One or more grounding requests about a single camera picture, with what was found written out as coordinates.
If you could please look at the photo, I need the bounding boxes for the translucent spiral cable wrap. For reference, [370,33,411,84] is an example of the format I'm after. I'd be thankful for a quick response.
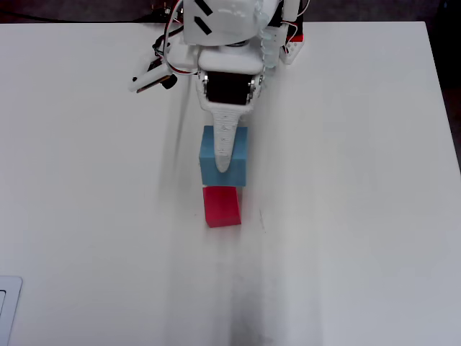
[256,9,282,71]

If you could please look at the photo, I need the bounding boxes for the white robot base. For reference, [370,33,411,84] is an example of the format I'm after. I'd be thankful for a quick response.
[280,20,307,66]

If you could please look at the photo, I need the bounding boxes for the blue foam cube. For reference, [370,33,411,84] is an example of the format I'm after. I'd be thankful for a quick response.
[198,125,249,187]

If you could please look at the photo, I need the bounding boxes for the red black servo cable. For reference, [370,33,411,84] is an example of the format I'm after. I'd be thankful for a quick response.
[284,0,311,55]

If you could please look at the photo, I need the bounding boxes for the white tray corner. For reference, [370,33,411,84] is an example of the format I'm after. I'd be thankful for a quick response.
[0,276,24,346]

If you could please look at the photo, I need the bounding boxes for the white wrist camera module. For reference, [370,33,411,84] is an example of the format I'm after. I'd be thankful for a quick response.
[127,53,179,95]

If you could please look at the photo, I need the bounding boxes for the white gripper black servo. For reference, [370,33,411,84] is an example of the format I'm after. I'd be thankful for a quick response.
[196,48,267,174]

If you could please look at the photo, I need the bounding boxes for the white servo cable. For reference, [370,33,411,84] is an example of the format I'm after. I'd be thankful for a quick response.
[161,0,197,75]

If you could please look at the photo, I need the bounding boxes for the red foam cube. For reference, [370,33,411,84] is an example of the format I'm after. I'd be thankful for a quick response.
[202,185,243,229]

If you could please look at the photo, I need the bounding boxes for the black camera cable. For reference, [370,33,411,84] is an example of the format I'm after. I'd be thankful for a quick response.
[152,34,172,61]

